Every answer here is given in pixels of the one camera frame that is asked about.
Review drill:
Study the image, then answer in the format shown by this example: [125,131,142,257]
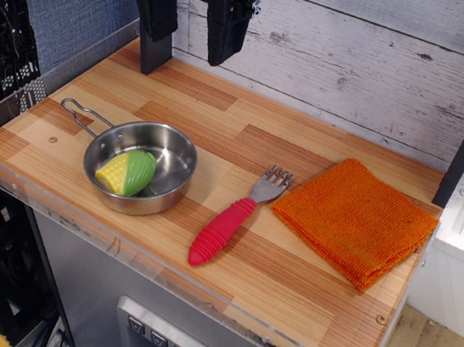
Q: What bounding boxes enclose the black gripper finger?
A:
[207,0,249,66]
[136,0,178,42]

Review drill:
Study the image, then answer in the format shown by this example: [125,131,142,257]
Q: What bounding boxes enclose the silver metal pan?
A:
[61,98,198,215]

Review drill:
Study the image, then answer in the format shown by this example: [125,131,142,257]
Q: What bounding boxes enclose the red handled metal fork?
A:
[187,165,295,266]

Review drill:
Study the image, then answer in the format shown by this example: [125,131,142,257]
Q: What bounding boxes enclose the orange cloth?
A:
[271,159,439,292]

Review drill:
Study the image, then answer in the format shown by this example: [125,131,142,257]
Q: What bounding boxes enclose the black plastic crate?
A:
[0,0,50,114]

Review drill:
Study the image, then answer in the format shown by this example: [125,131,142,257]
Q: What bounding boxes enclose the toy corn cob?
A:
[94,149,157,197]

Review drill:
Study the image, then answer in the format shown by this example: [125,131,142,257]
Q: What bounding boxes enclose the stainless steel toy cabinet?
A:
[35,212,270,347]

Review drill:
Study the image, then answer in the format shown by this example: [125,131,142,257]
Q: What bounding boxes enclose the silver dispenser button panel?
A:
[117,295,207,347]

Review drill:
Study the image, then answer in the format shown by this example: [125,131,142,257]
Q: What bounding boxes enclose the dark grey left post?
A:
[140,0,178,75]

